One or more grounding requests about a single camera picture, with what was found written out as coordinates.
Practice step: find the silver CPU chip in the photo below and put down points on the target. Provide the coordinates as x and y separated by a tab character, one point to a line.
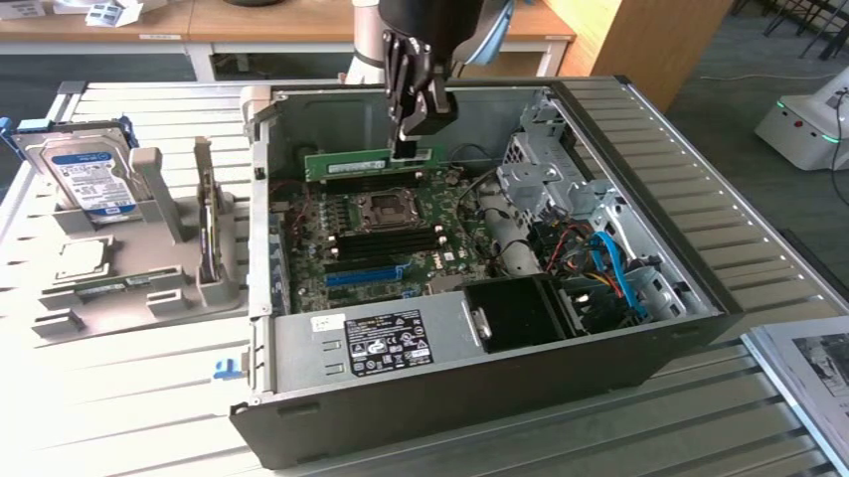
83	259

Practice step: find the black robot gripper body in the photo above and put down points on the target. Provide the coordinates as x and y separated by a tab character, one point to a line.
431	20

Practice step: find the graphics card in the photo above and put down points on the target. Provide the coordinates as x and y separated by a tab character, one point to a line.
209	218

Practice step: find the metal disk bay cage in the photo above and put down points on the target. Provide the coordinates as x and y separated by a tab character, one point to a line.
543	174

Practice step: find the grey power supply unit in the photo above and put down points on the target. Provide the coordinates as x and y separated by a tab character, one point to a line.
384	348

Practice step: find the open black PC case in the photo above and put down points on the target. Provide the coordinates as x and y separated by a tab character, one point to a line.
464	407

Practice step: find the wooden cabinet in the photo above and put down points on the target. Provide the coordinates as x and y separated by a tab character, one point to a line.
630	45

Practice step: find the grey parts rack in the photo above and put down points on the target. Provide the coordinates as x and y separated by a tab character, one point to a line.
165	298

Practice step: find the white cardboard box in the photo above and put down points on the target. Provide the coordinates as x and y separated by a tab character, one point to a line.
112	12

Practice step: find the small blue plastic clip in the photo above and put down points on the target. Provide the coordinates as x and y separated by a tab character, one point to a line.
227	368

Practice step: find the hard disk with blue label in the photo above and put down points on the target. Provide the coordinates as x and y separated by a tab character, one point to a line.
83	174

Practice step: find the printed paper sheet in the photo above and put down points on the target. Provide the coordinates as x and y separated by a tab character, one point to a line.
805	377

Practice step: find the green motherboard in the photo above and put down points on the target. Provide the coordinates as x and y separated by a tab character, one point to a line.
398	270

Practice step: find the green RAM stick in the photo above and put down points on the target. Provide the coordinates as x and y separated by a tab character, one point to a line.
344	164
116	286

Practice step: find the CPU socket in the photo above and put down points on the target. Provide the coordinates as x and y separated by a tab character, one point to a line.
386	209

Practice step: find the blue expansion slot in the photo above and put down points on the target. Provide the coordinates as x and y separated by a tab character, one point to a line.
360	276

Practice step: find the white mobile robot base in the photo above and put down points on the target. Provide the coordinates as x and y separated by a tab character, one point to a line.
805	129

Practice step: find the wooden desk with white frame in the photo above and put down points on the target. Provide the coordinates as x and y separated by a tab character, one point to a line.
199	25

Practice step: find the black RAM slot bank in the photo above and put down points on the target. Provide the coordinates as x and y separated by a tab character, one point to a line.
387	243
371	183

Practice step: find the black chair legs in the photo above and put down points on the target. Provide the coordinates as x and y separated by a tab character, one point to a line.
811	25

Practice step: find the black fan shroud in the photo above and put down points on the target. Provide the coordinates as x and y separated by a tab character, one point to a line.
514	310

